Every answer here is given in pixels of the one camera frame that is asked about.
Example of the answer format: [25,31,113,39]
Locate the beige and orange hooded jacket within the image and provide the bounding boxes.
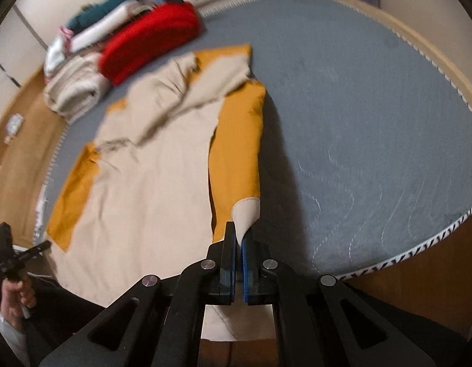
[45,42,268,343]

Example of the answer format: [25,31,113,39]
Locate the person's left hand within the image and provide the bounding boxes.
[0,272,36,333]

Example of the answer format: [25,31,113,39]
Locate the white tissue pack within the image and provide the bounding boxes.
[4,113,24,145]

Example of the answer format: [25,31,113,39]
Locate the cream folded fleece blanket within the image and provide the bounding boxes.
[44,51,111,124]

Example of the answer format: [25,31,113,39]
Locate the white wardrobe doors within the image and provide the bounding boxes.
[0,0,102,118]

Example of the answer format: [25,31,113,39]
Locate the red folded blanket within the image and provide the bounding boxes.
[98,2,201,85]

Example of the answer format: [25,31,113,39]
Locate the white folded duvet stack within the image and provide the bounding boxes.
[44,0,164,82]

